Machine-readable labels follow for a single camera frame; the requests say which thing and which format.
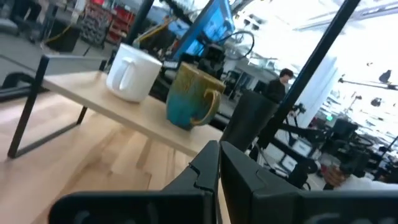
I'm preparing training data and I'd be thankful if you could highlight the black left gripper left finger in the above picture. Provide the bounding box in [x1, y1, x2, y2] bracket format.
[162, 139, 221, 224]

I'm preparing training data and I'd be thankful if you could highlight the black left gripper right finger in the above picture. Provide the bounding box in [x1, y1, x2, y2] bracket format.
[220, 141, 301, 224]

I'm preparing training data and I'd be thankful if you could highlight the dark grey cup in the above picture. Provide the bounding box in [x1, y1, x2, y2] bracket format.
[220, 90, 279, 154]

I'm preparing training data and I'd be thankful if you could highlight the green and teal glazed mug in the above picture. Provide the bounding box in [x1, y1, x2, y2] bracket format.
[165, 62, 226, 131]

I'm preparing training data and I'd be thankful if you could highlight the white ceramic mug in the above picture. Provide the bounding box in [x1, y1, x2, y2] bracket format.
[106, 42, 164, 104]

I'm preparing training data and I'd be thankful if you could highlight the person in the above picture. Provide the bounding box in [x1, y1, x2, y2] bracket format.
[266, 68, 295, 104]

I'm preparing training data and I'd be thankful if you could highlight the blue monitor screen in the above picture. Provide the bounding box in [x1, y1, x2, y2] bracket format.
[172, 0, 236, 62]

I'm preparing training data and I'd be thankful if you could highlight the red storage rack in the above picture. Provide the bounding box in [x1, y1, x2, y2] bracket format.
[105, 4, 136, 45]

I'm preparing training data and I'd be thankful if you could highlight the black bin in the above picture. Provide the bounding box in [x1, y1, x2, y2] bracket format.
[46, 18, 82, 54]

